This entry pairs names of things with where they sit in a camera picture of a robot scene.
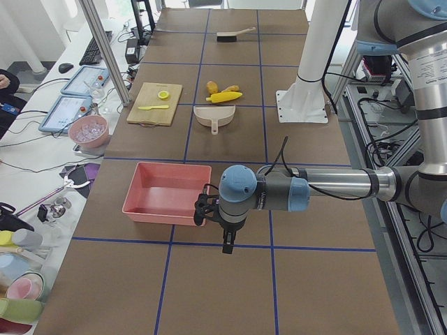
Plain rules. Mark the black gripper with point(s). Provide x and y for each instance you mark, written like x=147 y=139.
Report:
x=227 y=227

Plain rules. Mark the beige plastic dustpan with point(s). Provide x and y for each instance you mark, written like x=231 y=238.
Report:
x=214 y=117

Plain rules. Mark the yellow toy corn cob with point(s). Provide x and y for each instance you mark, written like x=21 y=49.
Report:
x=224 y=96

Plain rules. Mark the tan toy ginger root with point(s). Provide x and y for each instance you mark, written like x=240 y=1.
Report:
x=231 y=88

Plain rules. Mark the brown toy potato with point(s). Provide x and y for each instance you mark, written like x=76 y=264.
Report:
x=212 y=87

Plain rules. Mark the beige hand brush black bristles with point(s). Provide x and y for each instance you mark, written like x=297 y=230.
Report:
x=231 y=36

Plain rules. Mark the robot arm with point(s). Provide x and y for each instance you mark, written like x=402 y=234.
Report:
x=416 y=29

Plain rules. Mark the pink plastic bin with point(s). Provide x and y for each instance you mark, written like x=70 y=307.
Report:
x=165 y=192

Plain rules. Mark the wooden cutting board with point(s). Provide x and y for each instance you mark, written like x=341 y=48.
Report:
x=148 y=96

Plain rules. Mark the yellow plastic toy knife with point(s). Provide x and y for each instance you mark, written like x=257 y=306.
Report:
x=154 y=107

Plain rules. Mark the yellow toy lemon slices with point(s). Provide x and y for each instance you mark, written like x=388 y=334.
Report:
x=163 y=94

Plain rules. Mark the pink bowl with ice cubes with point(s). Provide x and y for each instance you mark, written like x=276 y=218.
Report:
x=89 y=131

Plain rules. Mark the blue framed tablet lower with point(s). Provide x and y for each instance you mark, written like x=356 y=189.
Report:
x=66 y=110

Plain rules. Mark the blue framed tablet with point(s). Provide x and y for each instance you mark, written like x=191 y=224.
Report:
x=85 y=78
x=66 y=110

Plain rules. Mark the black power adapter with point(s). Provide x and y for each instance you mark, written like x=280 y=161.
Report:
x=132 y=51

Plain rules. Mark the blue framed tablet upper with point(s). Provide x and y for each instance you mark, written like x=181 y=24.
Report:
x=85 y=78

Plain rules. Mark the stacked pastel cups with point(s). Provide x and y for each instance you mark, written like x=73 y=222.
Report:
x=20 y=306

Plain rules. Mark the black computer keyboard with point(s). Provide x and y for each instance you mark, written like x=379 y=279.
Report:
x=92 y=54

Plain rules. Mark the black computer mouse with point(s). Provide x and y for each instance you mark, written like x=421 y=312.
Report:
x=65 y=67

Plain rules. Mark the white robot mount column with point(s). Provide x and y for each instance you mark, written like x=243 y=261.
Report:
x=304 y=101

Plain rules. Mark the aluminium frame post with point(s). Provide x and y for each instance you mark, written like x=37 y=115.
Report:
x=98 y=33

